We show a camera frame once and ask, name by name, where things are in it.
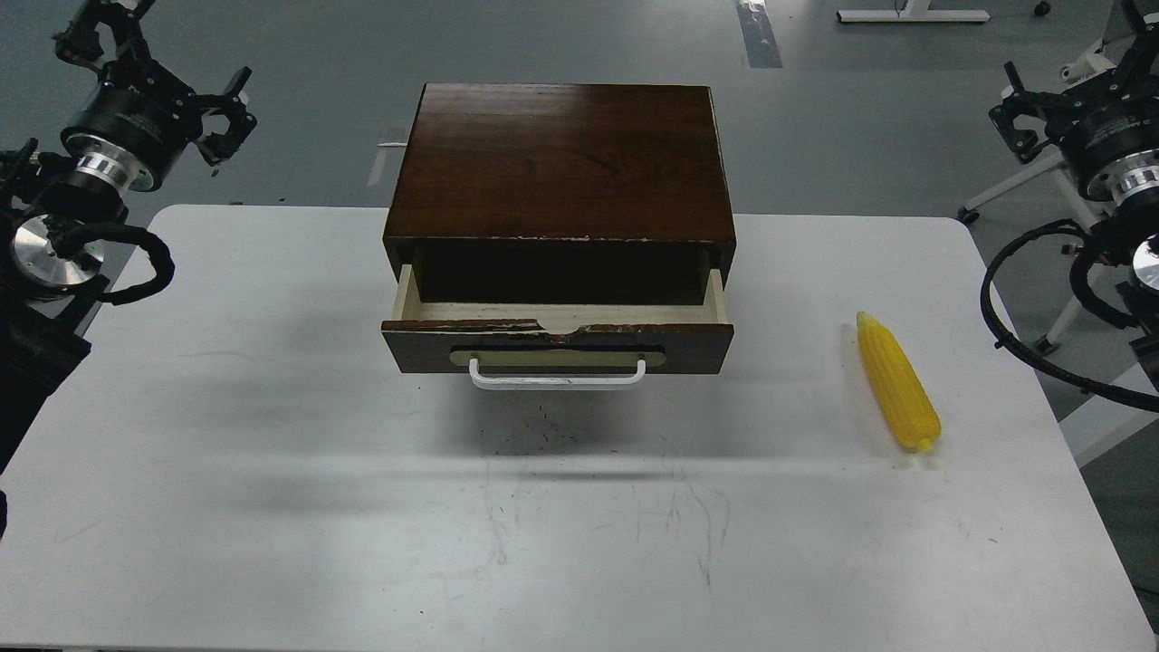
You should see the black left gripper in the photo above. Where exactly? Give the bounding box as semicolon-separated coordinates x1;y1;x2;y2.
53;1;257;191

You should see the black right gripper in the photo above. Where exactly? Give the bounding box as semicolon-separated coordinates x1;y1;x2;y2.
989;1;1156;202

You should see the yellow toy corn cob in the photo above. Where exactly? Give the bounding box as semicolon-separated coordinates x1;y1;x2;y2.
857;312;943;453

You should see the wooden drawer with white handle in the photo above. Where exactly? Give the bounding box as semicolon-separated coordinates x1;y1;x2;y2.
381;265;735;391

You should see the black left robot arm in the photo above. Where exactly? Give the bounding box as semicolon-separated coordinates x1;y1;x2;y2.
1;1;257;464

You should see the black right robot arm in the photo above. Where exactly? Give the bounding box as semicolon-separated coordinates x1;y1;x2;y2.
981;1;1158;413

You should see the white table base bar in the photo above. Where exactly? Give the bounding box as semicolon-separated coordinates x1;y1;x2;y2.
836;1;991;24

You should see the grey floor tape strip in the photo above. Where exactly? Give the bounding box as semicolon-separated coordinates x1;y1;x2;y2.
735;1;783;69

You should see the dark brown wooden cabinet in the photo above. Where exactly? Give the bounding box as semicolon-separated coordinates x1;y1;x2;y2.
382;82;737;305

